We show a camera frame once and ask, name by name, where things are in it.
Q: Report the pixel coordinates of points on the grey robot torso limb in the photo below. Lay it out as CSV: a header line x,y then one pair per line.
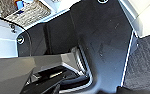
x,y
11,68

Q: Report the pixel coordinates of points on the small dark hook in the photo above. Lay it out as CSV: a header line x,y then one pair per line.
x,y
12,28

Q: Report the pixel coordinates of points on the woven wicker basket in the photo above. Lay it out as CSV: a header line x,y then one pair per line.
x,y
31,15

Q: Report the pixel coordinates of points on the blue white toy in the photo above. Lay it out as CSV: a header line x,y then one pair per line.
x,y
20,5

